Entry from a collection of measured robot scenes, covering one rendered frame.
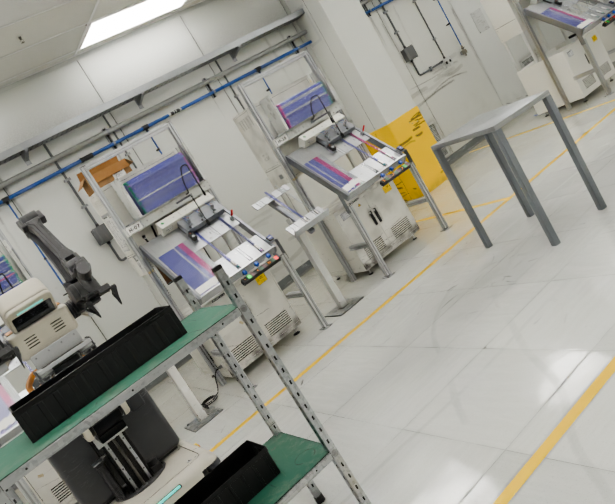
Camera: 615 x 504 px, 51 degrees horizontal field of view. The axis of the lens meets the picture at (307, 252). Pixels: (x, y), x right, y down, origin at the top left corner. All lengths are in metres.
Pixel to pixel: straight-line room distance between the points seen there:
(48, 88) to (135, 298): 2.08
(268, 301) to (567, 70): 4.45
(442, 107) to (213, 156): 3.24
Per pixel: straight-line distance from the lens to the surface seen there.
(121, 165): 5.22
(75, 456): 3.35
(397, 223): 5.64
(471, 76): 9.09
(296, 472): 2.33
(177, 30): 7.08
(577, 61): 7.91
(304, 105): 5.56
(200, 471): 3.18
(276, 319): 4.95
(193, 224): 4.81
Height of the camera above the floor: 1.34
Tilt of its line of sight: 10 degrees down
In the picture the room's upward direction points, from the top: 31 degrees counter-clockwise
